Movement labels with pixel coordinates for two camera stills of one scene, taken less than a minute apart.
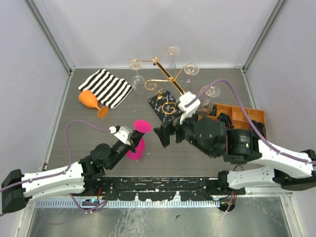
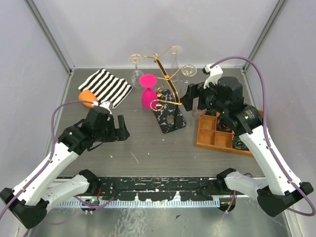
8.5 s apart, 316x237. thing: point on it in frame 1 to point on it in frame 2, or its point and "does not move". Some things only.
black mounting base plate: [193, 188] does not move
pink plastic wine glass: [142, 126] to [148, 95]
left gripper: [134, 140] to [121, 134]
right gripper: [163, 132] to [202, 91]
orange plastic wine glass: [89, 99] does not move
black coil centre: [224, 117] does not move
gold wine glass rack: [168, 108] to [167, 106]
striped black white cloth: [110, 90] does not move
